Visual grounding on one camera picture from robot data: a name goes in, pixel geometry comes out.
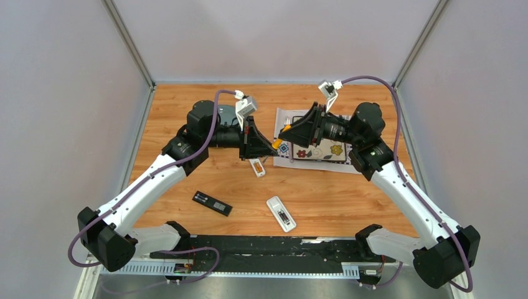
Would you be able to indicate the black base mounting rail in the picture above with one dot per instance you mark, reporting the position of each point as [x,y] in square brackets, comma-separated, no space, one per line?
[247,255]

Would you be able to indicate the white patterned placemat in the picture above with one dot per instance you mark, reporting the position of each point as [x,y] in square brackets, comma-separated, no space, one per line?
[285,160]

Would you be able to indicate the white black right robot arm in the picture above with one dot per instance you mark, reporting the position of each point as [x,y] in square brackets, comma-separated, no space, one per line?
[443,249]

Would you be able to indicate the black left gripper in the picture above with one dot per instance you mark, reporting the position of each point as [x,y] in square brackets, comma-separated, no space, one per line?
[253,144]

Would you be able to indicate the yellow handled screwdriver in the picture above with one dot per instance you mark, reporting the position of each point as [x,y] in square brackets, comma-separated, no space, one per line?
[276,144]

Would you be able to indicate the teal round plate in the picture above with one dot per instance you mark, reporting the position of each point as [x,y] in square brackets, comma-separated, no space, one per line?
[227,115]

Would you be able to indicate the short white remote control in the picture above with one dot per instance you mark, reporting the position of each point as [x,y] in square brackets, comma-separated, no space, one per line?
[275,205]

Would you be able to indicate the black battery in short remote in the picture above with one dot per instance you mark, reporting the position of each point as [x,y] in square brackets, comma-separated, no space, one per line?
[283,217]

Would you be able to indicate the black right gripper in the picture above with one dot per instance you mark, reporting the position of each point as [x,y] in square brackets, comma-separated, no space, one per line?
[308,129]

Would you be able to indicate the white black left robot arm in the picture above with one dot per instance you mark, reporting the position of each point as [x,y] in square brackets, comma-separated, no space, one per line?
[108,232]

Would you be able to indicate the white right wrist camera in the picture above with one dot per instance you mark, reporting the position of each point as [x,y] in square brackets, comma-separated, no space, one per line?
[329,90]

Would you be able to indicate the black remote control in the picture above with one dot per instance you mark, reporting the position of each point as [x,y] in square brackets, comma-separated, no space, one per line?
[212,203]

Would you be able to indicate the long white remote control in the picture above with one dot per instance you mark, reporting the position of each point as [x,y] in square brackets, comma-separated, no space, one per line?
[259,175]

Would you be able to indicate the floral square ceramic plate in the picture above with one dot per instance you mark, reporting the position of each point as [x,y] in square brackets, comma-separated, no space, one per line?
[327,151]

